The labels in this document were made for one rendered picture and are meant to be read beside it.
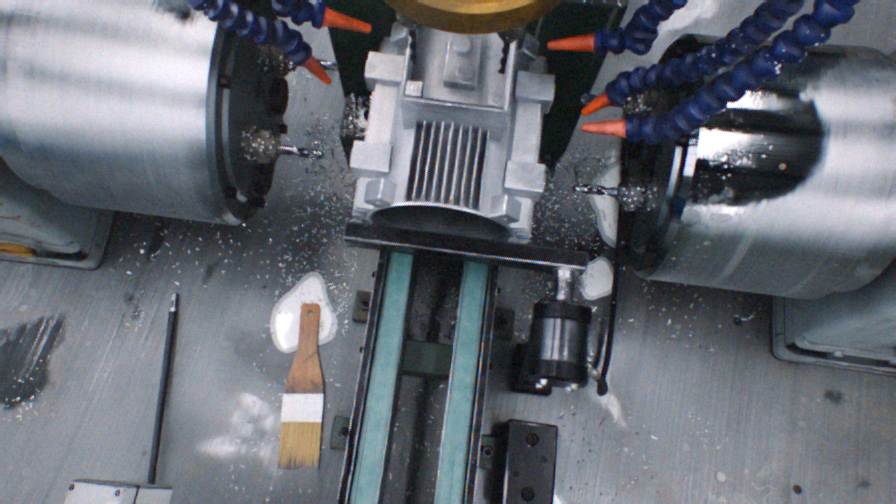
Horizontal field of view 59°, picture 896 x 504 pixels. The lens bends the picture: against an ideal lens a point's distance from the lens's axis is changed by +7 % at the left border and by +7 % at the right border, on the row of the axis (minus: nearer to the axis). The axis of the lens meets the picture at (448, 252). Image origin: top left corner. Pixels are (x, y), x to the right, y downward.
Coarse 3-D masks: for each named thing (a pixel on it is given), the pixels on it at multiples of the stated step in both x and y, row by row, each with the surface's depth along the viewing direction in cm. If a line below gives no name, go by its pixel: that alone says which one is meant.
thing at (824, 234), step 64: (832, 64) 69; (704, 128) 66; (768, 128) 66; (832, 128) 66; (640, 192) 74; (704, 192) 67; (768, 192) 67; (832, 192) 66; (640, 256) 78; (704, 256) 71; (768, 256) 70; (832, 256) 69
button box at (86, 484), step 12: (84, 480) 68; (96, 480) 68; (108, 480) 70; (72, 492) 67; (84, 492) 67; (96, 492) 66; (108, 492) 65; (120, 492) 64; (132, 492) 65; (144, 492) 66; (156, 492) 67; (168, 492) 68
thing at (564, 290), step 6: (564, 270) 77; (570, 270) 77; (564, 276) 76; (558, 282) 77; (564, 282) 76; (570, 282) 76; (558, 288) 76; (564, 288) 76; (570, 288) 76; (558, 294) 76; (564, 294) 76; (570, 294) 76; (570, 300) 76
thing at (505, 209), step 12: (396, 24) 78; (396, 36) 77; (408, 36) 77; (528, 36) 77; (528, 48) 77; (528, 60) 78; (384, 180) 72; (372, 192) 72; (384, 192) 72; (372, 204) 73; (384, 204) 73; (492, 204) 72; (504, 204) 71; (516, 204) 72; (492, 216) 72; (504, 216) 72; (516, 216) 72
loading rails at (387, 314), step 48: (384, 288) 87; (480, 288) 87; (384, 336) 85; (480, 336) 85; (384, 384) 83; (480, 384) 83; (336, 432) 91; (384, 432) 82; (480, 432) 81; (384, 480) 87
